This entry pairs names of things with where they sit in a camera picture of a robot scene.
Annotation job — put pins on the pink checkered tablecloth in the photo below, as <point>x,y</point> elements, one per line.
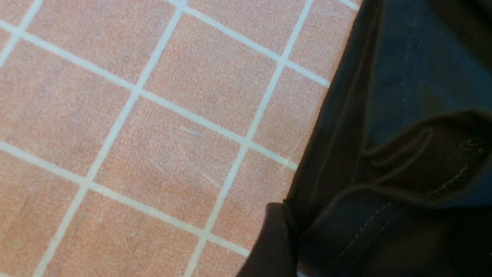
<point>144,138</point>

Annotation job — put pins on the dark gray long-sleeve shirt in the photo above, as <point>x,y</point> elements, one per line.
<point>396,178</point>

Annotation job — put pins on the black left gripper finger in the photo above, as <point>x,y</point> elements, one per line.
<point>274,253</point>

